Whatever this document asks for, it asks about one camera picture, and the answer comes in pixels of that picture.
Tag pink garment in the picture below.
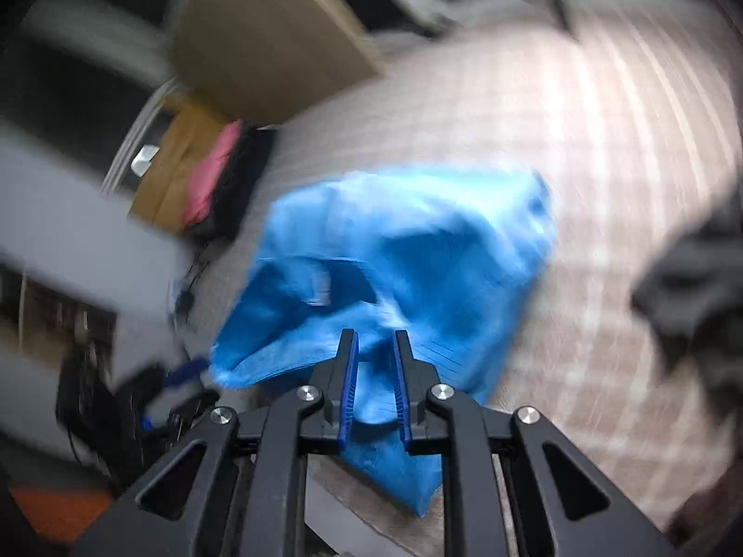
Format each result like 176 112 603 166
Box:
182 121 245 230

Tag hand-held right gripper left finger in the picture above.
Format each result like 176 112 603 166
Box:
70 328 361 557

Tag dark grey garment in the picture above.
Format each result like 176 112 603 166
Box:
632 191 743 401

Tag orange object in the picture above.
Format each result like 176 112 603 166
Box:
12 487 111 540

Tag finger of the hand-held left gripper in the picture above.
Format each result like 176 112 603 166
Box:
163 356 211 389

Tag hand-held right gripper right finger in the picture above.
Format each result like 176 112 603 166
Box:
393 330 677 557

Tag navy garment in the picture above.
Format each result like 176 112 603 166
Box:
200 122 276 245

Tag black tripod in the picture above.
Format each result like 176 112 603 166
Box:
502 0 584 41

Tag small white object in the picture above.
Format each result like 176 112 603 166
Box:
130 145 160 178

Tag light wooden cabinet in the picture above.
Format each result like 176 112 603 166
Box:
168 0 387 125

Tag blue pinstriped zip jacket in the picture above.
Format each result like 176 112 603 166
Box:
208 165 555 520

